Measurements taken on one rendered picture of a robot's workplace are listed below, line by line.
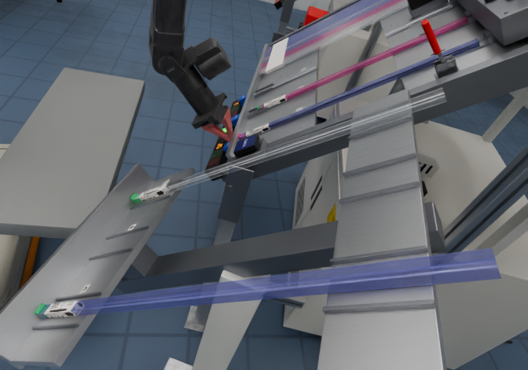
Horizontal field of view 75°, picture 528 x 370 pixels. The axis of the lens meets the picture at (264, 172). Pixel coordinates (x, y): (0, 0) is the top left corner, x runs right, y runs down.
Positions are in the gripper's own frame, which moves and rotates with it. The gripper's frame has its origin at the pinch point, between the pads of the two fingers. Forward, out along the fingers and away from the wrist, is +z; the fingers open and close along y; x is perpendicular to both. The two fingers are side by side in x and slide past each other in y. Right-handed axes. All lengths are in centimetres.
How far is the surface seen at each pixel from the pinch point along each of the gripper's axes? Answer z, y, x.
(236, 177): 1.1, -15.2, -5.0
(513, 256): 62, -4, -52
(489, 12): -4, -2, -55
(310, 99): 1.2, 5.2, -20.6
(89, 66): -22, 124, 126
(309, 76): 1.3, 18.0, -19.6
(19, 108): -27, 68, 131
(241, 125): -0.3, 3.5, -2.8
